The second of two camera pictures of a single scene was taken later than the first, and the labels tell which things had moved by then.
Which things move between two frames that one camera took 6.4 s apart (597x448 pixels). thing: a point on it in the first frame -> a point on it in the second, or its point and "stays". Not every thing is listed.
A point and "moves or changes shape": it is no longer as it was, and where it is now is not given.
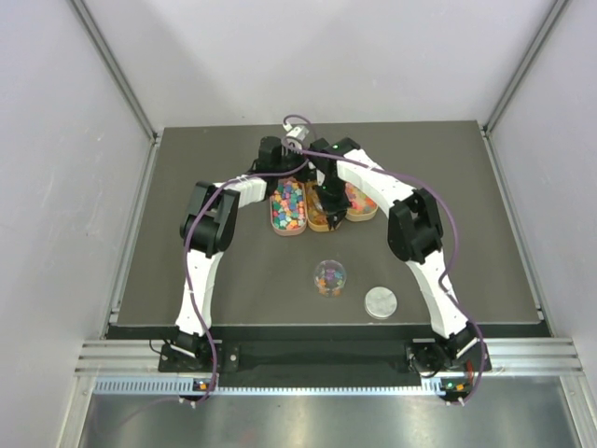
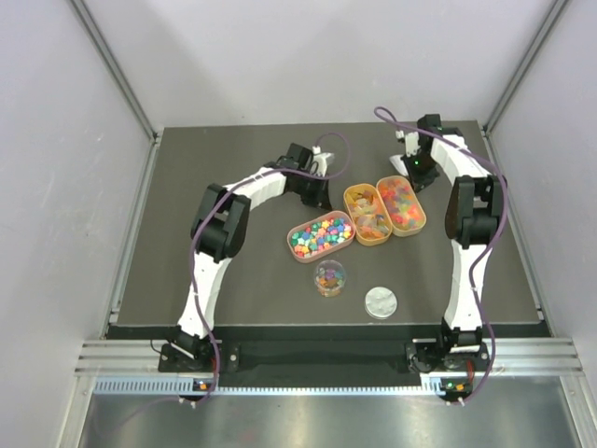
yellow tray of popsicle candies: (317, 218) -> (367, 217)
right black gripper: (334, 209) -> (418, 181)
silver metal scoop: (317, 202) moves or changes shape
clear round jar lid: (381, 302) stays
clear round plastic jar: (329, 277) stays
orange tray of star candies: (361, 208) moves or changes shape
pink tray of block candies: (288, 207) -> (311, 240)
